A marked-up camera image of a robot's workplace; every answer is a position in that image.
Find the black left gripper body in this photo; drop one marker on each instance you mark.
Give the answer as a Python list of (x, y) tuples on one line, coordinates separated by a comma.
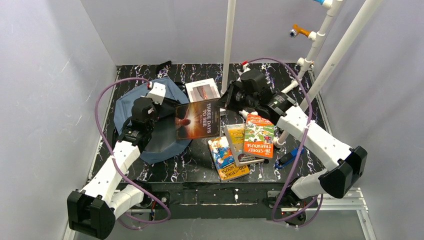
[(167, 105)]

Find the dark three days book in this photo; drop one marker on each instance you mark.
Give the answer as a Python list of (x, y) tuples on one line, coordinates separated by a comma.
[(197, 120)]

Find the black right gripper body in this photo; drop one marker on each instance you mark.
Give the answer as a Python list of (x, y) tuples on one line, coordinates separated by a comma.
[(227, 99)]

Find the beige paperback book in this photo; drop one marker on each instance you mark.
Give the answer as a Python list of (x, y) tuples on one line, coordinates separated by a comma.
[(235, 135)]

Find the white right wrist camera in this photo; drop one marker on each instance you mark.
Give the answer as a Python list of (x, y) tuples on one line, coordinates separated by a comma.
[(244, 67)]

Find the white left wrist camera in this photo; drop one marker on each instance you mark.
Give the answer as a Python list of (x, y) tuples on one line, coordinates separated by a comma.
[(157, 92)]

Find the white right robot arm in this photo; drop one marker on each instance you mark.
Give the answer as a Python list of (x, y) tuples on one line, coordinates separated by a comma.
[(343, 164)]

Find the light blue student backpack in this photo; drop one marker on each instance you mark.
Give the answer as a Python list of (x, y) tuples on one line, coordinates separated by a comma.
[(163, 144)]

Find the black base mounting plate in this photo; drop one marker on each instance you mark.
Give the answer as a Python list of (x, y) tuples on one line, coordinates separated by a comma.
[(216, 200)]

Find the orange storey treehouse book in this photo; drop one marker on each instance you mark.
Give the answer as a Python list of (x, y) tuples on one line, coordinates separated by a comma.
[(258, 137)]

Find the white style magazine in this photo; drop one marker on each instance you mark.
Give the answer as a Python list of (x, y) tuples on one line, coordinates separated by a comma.
[(202, 90)]

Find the orange blue pipe valve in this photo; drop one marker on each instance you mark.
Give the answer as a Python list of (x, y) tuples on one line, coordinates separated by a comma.
[(296, 30)]

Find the aluminium rail frame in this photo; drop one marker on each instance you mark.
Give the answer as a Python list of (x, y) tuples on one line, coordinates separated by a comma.
[(352, 201)]

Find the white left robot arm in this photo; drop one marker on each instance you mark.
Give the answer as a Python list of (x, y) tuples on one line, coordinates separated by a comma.
[(94, 209)]

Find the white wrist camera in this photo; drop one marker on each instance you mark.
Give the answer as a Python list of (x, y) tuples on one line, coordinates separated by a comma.
[(244, 67), (157, 92)]

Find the white pvc pipe frame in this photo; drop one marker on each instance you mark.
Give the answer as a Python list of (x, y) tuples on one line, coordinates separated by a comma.
[(362, 17)]

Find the colourful blue storey book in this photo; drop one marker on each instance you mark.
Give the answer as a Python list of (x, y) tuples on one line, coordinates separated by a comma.
[(224, 161)]

